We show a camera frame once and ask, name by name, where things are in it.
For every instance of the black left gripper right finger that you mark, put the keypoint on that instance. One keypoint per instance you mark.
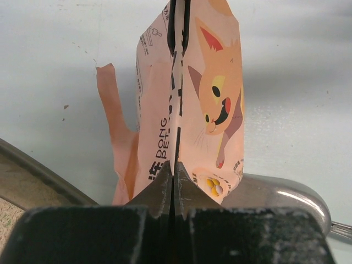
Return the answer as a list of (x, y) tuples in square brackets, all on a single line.
[(209, 233)]

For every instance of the silver metal scoop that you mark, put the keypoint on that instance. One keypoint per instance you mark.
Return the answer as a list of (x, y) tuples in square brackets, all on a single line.
[(264, 191)]

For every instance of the brown litter box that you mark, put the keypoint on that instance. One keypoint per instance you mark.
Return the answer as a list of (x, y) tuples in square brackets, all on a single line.
[(26, 183)]

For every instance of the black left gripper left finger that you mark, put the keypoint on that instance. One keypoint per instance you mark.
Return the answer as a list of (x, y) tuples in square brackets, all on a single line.
[(137, 232)]

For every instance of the pink cat litter bag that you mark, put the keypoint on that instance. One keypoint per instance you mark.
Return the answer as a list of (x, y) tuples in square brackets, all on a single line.
[(189, 99)]

